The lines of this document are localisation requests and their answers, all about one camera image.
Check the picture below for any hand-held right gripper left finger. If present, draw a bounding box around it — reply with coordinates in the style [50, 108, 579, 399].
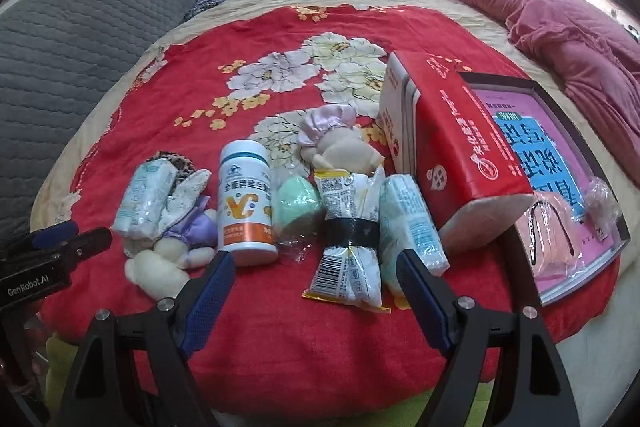
[55, 251, 237, 427]

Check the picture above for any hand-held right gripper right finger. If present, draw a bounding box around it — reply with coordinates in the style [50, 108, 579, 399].
[395, 248, 583, 427]

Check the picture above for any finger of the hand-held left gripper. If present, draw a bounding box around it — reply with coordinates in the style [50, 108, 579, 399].
[47, 227, 112, 270]
[0, 220, 79, 258]

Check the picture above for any white tissue pack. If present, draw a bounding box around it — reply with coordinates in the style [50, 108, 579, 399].
[111, 159, 178, 240]

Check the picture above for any taped bundle of snack packets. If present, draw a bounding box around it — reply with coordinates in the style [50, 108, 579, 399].
[301, 169, 393, 314]

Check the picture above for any green-white tissue pack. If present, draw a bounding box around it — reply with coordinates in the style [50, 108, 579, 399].
[378, 174, 450, 298]

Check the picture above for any leopard print scrunchie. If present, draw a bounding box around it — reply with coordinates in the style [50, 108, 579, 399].
[150, 151, 196, 188]

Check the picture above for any green sponge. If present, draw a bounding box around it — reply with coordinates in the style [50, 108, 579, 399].
[272, 176, 326, 258]

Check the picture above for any pink printed box tray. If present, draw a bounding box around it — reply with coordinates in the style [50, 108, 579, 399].
[457, 72, 632, 308]

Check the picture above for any plush doll in purple dress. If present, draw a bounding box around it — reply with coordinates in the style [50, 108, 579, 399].
[124, 208, 219, 301]

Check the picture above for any yellow-green cloth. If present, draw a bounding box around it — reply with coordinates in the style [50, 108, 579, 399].
[42, 334, 101, 427]

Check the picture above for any white vitamin bottle orange label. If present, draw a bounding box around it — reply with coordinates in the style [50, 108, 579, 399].
[217, 139, 278, 267]

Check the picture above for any red floral blanket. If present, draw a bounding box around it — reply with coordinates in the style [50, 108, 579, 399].
[37, 4, 623, 413]

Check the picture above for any pink face mask pack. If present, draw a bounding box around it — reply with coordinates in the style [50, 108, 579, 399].
[515, 197, 581, 280]

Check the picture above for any red cardboard box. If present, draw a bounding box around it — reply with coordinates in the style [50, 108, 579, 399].
[377, 51, 536, 250]

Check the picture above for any cream plush doll pink bonnet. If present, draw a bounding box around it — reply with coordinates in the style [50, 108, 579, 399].
[297, 104, 386, 176]

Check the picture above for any grey quilted headboard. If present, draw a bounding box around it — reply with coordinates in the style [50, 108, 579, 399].
[0, 0, 208, 248]

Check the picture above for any crumpled clear plastic wrap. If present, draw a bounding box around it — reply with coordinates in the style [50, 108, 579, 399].
[584, 177, 622, 230]

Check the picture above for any dark patterned pillow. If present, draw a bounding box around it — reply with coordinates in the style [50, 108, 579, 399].
[182, 0, 233, 22]

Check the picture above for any pink quilt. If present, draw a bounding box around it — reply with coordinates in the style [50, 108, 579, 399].
[440, 0, 640, 188]

